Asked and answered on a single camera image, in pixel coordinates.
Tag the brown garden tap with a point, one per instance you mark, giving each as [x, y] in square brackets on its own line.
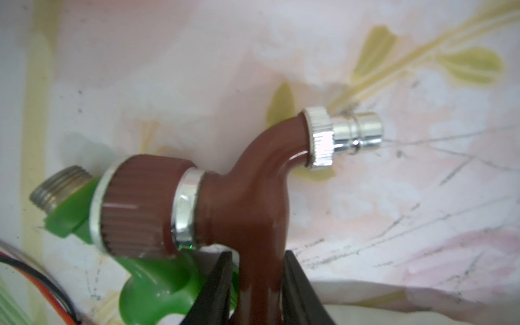
[150, 207]

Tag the cream cloth soil bag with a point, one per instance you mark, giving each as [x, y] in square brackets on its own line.
[377, 303]

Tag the red black wire leads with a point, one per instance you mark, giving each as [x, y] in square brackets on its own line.
[51, 291]

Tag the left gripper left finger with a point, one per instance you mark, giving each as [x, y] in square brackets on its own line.
[212, 306]

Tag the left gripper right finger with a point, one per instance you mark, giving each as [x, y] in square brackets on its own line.
[300, 303]

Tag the green plastic pipe fitting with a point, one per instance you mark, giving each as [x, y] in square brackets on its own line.
[156, 288]

